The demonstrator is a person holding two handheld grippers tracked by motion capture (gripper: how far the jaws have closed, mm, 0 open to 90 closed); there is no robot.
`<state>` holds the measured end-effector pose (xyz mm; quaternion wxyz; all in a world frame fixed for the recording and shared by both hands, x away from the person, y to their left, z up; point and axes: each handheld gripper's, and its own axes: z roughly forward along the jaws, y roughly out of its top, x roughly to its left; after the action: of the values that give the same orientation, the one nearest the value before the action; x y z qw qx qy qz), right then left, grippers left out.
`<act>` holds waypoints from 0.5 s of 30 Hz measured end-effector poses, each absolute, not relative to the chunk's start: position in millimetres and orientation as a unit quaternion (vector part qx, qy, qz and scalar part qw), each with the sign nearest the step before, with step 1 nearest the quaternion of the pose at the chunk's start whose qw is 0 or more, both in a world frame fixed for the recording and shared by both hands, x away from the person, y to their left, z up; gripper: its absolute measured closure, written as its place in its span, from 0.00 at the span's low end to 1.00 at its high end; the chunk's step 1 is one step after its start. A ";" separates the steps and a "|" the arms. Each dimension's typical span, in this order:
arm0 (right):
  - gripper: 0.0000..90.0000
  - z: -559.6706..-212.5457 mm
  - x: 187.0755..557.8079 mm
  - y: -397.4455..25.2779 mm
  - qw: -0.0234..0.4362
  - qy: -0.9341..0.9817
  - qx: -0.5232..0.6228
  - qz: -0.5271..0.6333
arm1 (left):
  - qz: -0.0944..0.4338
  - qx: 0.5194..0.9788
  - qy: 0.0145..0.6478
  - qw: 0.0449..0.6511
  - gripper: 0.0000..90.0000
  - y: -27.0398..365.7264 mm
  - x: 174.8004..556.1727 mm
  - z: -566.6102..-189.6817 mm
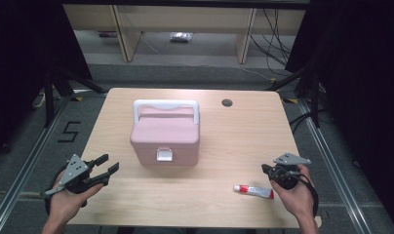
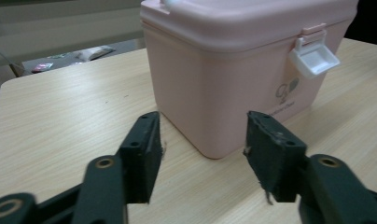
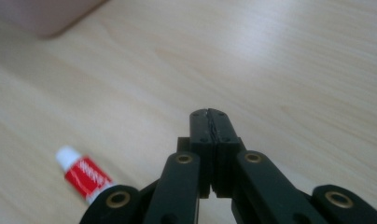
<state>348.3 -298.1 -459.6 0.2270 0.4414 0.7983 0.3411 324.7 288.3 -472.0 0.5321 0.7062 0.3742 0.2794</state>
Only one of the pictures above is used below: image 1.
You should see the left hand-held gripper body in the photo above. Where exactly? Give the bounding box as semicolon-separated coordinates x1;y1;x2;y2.
42;153;105;197

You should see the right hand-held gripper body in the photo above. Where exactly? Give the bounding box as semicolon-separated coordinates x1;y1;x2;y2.
268;152;312;191

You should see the person's left hand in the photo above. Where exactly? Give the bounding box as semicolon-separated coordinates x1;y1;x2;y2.
47;176;103;224

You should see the thin white cable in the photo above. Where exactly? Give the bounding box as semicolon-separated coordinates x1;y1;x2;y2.
232;66;274;82

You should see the silver foil packet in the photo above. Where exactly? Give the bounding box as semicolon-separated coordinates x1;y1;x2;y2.
170;31;193;43

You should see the black curtain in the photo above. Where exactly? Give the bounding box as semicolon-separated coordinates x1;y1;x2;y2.
0;0;93;164
285;0;394;225

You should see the bundle of black cables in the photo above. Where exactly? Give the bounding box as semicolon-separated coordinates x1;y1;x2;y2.
250;9;294;77

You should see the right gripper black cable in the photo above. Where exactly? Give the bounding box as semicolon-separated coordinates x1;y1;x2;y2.
296;174;320;218

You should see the pink storage box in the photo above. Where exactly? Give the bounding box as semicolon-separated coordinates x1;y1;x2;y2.
130;98;201;168

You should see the black floor cable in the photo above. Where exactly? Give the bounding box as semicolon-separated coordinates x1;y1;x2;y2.
289;111;313;135

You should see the red and white ointment tube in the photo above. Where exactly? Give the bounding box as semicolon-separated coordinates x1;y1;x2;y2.
233;184;275;200

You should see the metal floor rail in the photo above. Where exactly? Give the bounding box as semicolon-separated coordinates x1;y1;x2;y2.
298;98;376;234
0;97;71;234

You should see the person's right hand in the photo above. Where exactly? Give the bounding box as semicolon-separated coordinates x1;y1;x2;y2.
270;164;316;218

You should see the beige wooden desk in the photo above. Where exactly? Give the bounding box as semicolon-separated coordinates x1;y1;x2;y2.
61;3;306;64

